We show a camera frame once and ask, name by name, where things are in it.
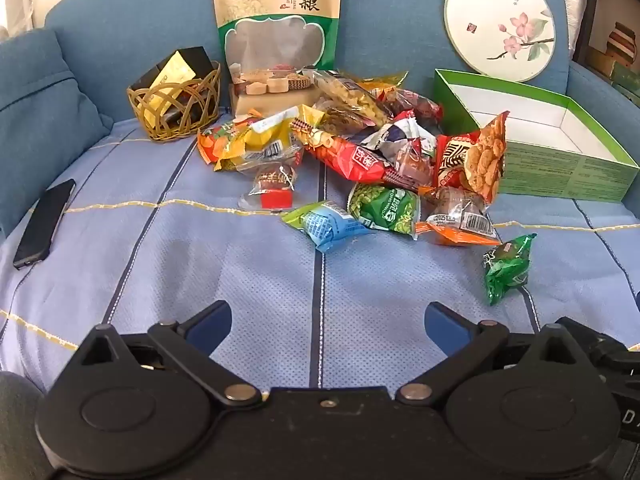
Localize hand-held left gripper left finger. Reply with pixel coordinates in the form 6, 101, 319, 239
75, 300, 263, 408

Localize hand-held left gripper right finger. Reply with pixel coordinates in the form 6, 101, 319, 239
395, 302, 596, 403

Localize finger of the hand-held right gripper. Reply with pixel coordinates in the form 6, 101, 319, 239
556, 316, 627, 356

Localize pile of snack packets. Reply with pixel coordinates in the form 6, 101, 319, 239
197, 67, 508, 253

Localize green cardboard box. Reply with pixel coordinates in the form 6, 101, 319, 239
432, 69, 640, 203

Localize orange snack packet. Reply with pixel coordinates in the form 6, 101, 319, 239
197, 125, 247, 171

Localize yellow snack packet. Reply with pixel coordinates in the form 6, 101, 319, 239
244, 110, 303, 161

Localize long red snack packet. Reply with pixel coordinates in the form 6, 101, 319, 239
292, 117, 401, 186

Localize blue striped blanket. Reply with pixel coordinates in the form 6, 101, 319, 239
0, 120, 640, 393

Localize green snack packet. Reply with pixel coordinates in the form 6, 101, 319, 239
482, 233, 537, 307

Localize black phone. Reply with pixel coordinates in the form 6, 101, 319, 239
12, 178, 77, 271

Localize woven wicker basket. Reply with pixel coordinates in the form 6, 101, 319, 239
126, 60, 222, 142

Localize beige pastry pack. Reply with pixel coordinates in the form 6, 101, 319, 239
229, 67, 321, 117

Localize green cartons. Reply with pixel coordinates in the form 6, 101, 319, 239
611, 62, 640, 106

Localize yellow paper packet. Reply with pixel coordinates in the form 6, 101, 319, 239
145, 52, 197, 126

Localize black box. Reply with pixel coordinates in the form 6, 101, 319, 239
135, 46, 215, 126

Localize blue cushion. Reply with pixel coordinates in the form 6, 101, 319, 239
0, 27, 113, 236

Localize striped vase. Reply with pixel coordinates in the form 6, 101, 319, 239
607, 22, 640, 57

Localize blue sofa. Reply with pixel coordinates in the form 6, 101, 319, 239
0, 0, 640, 361

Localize round floral cushion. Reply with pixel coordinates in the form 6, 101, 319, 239
443, 0, 557, 83

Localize large beige green grain pouch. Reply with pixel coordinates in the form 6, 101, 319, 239
209, 0, 346, 86

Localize white textured roll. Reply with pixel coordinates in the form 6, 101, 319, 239
567, 0, 606, 53

